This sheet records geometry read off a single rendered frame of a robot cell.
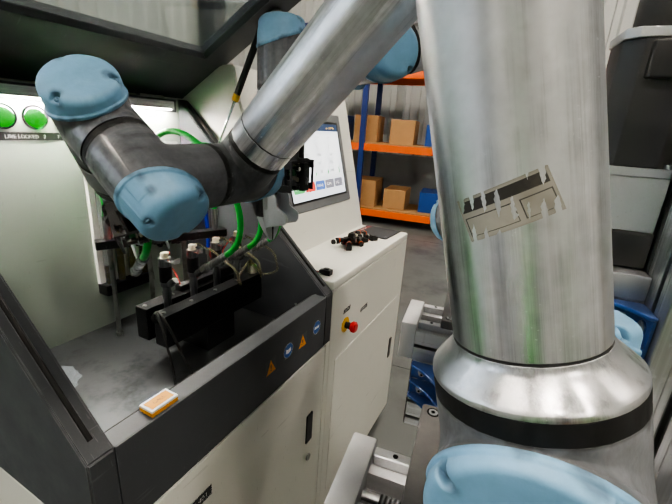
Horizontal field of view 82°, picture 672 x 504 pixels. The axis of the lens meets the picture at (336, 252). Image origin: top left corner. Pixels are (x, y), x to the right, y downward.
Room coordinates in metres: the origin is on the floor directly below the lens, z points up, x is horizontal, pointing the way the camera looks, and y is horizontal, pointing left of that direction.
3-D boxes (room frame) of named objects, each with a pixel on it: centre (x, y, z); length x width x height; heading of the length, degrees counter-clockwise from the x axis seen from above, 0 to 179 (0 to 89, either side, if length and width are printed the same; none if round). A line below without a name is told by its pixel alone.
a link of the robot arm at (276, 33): (0.68, 0.11, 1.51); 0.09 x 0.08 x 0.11; 118
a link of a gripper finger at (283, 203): (0.69, 0.10, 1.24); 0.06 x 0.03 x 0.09; 64
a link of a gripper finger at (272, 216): (0.67, 0.11, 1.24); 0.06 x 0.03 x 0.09; 64
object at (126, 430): (0.71, 0.18, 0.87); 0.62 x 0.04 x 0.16; 154
